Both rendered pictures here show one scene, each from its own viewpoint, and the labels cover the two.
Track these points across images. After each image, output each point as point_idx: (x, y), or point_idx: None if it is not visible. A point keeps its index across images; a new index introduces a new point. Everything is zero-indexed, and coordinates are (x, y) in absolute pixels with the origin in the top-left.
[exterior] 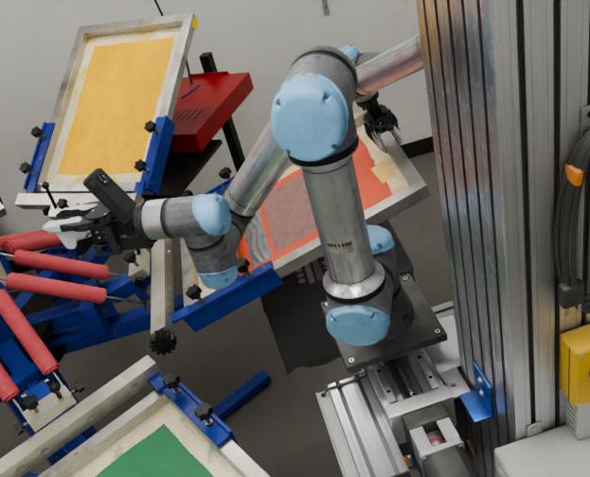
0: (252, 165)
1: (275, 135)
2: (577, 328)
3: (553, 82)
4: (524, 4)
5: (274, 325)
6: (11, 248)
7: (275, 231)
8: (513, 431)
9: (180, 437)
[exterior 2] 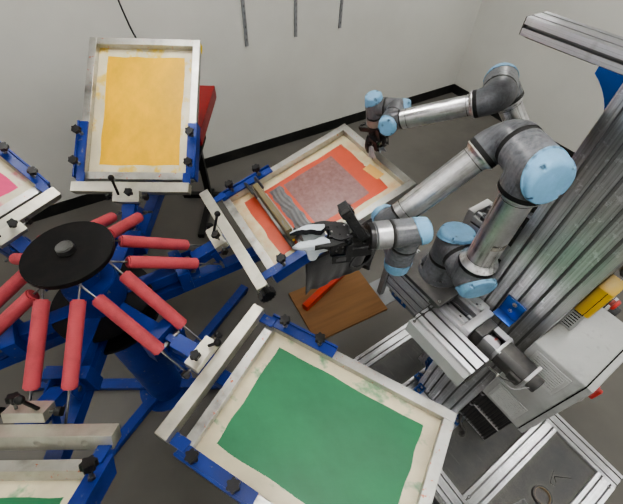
0: (432, 193)
1: (530, 188)
2: (604, 282)
3: None
4: None
5: (309, 269)
6: (114, 234)
7: (308, 210)
8: (542, 331)
9: (296, 354)
